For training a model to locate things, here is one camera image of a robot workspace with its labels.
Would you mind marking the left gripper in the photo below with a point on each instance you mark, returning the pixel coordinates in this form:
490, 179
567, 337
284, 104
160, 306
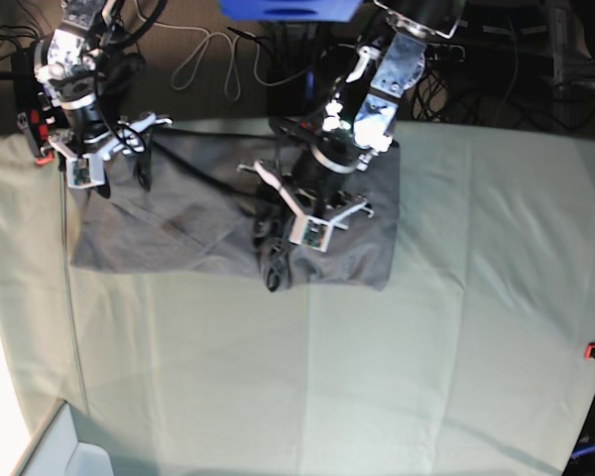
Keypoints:
322, 170

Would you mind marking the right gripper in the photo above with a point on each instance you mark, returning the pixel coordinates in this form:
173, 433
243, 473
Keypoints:
89, 128

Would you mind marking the grey t-shirt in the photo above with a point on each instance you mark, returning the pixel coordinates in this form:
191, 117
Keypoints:
199, 215

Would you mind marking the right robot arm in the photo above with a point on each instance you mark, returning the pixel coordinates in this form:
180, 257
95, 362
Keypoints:
81, 70

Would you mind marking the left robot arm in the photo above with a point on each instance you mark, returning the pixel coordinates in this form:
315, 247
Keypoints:
361, 109

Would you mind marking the red clamp top left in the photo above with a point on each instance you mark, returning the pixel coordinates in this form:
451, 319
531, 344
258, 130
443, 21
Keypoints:
31, 121

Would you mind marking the blue box top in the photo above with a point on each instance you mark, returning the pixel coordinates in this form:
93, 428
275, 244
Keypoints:
290, 10

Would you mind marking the pale green table cloth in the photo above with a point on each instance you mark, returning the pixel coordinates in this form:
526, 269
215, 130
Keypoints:
469, 362

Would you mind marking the white bin bottom left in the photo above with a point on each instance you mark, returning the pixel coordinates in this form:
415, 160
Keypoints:
56, 449

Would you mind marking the blue clamp bottom right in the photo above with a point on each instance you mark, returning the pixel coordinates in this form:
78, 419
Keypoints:
582, 451

